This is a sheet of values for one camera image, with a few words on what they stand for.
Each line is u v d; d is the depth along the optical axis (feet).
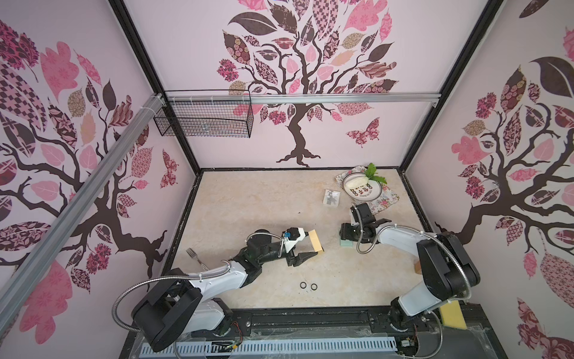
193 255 2.95
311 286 2.67
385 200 3.51
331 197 3.41
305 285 2.68
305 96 3.04
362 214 2.44
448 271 1.49
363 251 2.07
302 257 2.23
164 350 1.39
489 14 2.29
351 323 2.46
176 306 1.37
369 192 3.61
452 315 2.43
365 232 2.27
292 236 2.07
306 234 2.44
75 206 1.73
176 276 1.53
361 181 3.61
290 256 2.20
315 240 2.40
